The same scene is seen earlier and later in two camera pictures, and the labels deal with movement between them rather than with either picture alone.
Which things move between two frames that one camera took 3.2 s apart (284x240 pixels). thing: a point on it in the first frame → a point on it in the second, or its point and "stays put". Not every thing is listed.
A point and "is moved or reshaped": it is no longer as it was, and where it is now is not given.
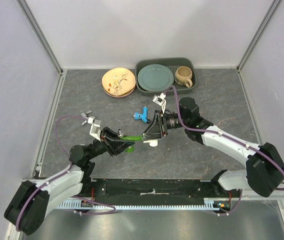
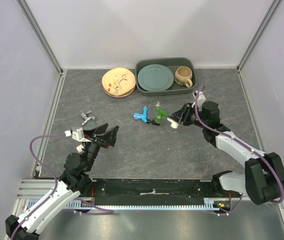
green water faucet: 130,149 is moved or reshaped
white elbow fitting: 152,143 is moved or reshaped
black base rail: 157,192 stays put
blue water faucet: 144,116 stays put
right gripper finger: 154,132 → 177,116
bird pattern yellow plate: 118,81 stays put
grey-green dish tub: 173,63 stays put
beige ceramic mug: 182,75 stays put
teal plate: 155,77 stays put
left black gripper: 109,138 → 108,138
